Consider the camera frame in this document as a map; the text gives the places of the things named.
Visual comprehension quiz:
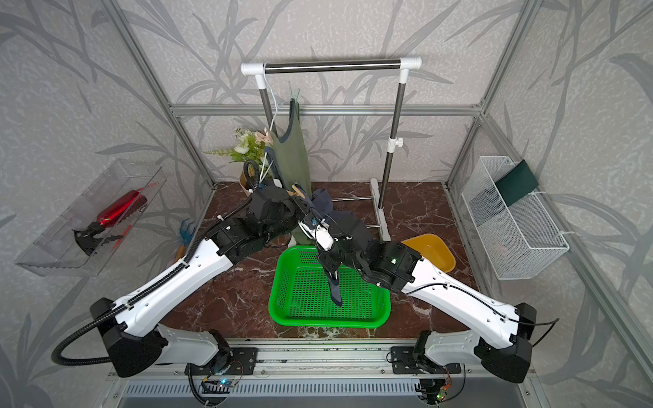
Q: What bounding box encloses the wooden clothespin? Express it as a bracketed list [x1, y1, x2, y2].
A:
[255, 130, 275, 148]
[287, 184, 306, 200]

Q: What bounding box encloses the white wire hanger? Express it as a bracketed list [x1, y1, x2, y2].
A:
[298, 195, 358, 246]
[254, 74, 281, 180]

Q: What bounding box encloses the blue-grey tank top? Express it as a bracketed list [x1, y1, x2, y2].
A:
[299, 189, 374, 307]

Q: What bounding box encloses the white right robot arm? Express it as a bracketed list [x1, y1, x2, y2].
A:
[316, 229, 542, 384]

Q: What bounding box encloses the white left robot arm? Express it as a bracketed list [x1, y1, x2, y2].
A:
[51, 182, 311, 377]

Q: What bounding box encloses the olive green tank top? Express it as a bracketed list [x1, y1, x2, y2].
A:
[264, 98, 313, 246]

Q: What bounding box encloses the green clothespin on hanger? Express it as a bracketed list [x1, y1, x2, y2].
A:
[289, 84, 301, 102]

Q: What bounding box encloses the green perforated plastic basket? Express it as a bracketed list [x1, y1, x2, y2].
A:
[268, 246, 391, 329]

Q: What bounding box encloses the potted plant with white flowers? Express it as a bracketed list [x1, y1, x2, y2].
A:
[203, 127, 268, 181]

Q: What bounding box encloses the wooden clothespin on green top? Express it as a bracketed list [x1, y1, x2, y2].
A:
[255, 130, 275, 148]

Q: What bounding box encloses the yellow plastic bin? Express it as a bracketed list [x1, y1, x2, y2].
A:
[402, 234, 456, 274]

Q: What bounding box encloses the blue garden hand rake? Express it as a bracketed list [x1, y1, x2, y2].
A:
[175, 219, 197, 261]

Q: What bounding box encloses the dark green cloth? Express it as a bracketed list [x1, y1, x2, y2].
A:
[496, 160, 539, 207]

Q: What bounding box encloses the clothes rack with steel bars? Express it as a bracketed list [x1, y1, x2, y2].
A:
[240, 57, 422, 241]

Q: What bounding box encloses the red spray bottle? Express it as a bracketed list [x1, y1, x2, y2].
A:
[73, 190, 148, 256]

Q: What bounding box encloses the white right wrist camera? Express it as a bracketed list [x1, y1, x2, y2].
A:
[299, 214, 335, 251]

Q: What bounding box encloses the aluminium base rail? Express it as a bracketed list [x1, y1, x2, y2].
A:
[101, 337, 537, 399]

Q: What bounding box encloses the white wire mesh basket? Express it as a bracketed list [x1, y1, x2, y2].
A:
[462, 156, 569, 281]

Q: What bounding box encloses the clear acrylic wall shelf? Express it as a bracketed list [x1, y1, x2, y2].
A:
[15, 160, 167, 277]

